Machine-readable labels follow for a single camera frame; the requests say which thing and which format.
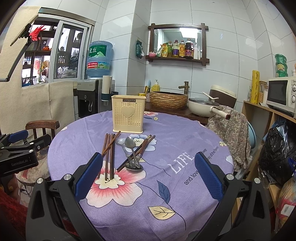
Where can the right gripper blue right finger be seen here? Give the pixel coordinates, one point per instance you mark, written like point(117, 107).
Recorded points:
point(210, 175)

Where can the bronze faucet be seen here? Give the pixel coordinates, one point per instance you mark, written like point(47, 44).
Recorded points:
point(185, 87)

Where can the paper cup tube holder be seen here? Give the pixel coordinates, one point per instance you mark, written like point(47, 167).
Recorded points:
point(106, 89)

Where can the blue water jug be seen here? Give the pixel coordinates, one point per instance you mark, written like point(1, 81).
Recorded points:
point(99, 59)

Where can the white microwave oven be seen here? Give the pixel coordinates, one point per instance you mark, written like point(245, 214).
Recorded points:
point(281, 93)

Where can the cream pan with lid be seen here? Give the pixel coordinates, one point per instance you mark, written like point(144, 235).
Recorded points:
point(206, 107)

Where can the beige hanging cloth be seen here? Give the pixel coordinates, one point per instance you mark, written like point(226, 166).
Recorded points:
point(19, 105)

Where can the brown cream rice cooker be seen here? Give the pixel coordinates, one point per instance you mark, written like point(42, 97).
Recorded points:
point(225, 97)

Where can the silver spoon steel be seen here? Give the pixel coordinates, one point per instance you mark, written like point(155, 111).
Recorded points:
point(129, 142)

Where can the black plastic bag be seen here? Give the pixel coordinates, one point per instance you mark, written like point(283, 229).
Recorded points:
point(277, 156)

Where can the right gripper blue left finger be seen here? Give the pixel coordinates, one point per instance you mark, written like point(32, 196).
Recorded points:
point(85, 176)

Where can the green stacked containers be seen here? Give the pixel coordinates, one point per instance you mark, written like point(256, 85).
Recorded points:
point(281, 65)

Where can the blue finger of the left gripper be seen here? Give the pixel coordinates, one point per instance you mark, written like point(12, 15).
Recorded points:
point(18, 136)

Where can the yellow roll of bags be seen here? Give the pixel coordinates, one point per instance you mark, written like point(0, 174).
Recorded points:
point(255, 87)

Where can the window with metal frame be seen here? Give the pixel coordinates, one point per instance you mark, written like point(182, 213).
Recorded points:
point(60, 52)

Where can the wooden storage shelf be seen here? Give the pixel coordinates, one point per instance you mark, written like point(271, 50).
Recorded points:
point(261, 119)

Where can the cream plastic utensil holder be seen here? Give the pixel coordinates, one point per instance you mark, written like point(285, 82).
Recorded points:
point(128, 113)

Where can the dark brown chopstick right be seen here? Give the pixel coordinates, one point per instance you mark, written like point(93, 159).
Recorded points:
point(140, 150)

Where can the wooden wall shelf frame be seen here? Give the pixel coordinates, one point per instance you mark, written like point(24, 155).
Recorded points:
point(180, 42)

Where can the wooden handled metal spoon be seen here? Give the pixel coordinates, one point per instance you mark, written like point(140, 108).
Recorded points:
point(138, 158)

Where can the floral cloth covered chair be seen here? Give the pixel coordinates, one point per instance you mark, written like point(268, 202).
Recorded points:
point(235, 135)

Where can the black silver water dispenser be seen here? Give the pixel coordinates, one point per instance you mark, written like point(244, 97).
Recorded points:
point(91, 100)

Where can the purple floral tablecloth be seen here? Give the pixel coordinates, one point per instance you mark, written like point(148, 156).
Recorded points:
point(167, 199)

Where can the woven brown basin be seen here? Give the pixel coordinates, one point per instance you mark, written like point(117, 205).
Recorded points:
point(168, 100)

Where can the dark wooden chair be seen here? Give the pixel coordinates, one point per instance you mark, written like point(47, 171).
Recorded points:
point(53, 125)

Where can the yellow soap dispenser bottle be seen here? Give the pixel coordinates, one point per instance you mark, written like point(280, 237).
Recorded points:
point(155, 87)

